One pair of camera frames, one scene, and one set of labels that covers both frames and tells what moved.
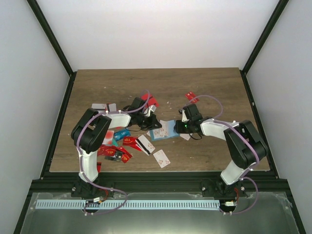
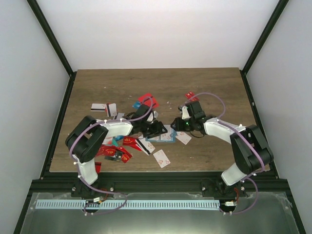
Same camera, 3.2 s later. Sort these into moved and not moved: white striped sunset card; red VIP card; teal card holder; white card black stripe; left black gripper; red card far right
Moved: left black gripper; teal card holder
Not moved: white striped sunset card; white card black stripe; red card far right; red VIP card
